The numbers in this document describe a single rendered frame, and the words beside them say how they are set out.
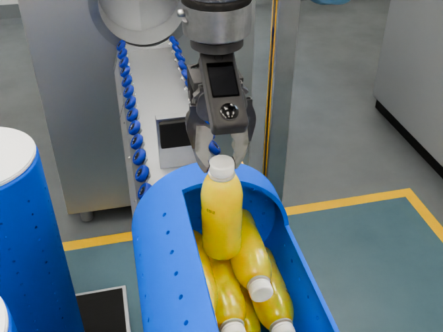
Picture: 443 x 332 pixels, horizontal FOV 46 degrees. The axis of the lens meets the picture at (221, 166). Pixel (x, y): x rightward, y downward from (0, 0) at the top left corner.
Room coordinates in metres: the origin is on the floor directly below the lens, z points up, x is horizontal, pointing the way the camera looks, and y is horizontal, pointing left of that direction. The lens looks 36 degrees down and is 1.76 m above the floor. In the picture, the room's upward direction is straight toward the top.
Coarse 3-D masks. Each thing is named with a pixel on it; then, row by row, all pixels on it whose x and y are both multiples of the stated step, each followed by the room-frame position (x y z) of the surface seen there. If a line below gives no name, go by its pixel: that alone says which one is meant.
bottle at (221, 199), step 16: (208, 176) 0.62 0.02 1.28; (208, 192) 0.61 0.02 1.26; (224, 192) 0.60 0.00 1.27; (240, 192) 0.62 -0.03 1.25; (208, 208) 0.60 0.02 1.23; (224, 208) 0.60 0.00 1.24; (240, 208) 0.61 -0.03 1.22; (208, 224) 0.61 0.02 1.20; (224, 224) 0.60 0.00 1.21; (240, 224) 0.62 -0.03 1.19; (208, 240) 0.61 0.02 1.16; (224, 240) 0.60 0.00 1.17; (240, 240) 0.62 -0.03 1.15; (224, 256) 0.60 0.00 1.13
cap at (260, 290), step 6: (252, 282) 0.57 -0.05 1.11; (258, 282) 0.56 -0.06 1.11; (264, 282) 0.56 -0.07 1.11; (252, 288) 0.56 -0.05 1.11; (258, 288) 0.55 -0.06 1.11; (264, 288) 0.55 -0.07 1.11; (270, 288) 0.56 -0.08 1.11; (252, 294) 0.55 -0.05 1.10; (258, 294) 0.55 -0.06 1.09; (264, 294) 0.55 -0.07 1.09; (270, 294) 0.56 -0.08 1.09; (258, 300) 0.55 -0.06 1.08; (264, 300) 0.55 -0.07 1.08
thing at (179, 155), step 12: (156, 120) 1.12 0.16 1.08; (168, 120) 1.12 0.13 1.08; (180, 120) 1.12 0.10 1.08; (168, 132) 1.11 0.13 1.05; (180, 132) 1.11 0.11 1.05; (168, 144) 1.11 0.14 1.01; (180, 144) 1.11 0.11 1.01; (168, 156) 1.12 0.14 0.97; (180, 156) 1.13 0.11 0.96; (192, 156) 1.14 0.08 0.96
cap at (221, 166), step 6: (216, 156) 0.64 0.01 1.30; (222, 156) 0.64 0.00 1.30; (228, 156) 0.64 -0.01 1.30; (210, 162) 0.63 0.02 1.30; (216, 162) 0.63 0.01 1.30; (222, 162) 0.63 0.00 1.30; (228, 162) 0.63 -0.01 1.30; (210, 168) 0.62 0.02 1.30; (216, 168) 0.61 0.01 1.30; (222, 168) 0.61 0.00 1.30; (228, 168) 0.61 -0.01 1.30; (234, 168) 0.63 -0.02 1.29; (210, 174) 0.62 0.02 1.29; (216, 174) 0.61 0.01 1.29; (222, 174) 0.61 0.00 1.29; (228, 174) 0.61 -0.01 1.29
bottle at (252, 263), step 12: (252, 228) 0.68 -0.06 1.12; (252, 240) 0.64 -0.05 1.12; (240, 252) 0.62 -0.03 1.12; (252, 252) 0.61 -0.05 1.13; (264, 252) 0.62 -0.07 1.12; (240, 264) 0.60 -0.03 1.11; (252, 264) 0.59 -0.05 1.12; (264, 264) 0.60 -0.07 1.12; (240, 276) 0.58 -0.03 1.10; (252, 276) 0.58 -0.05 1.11; (264, 276) 0.58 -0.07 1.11
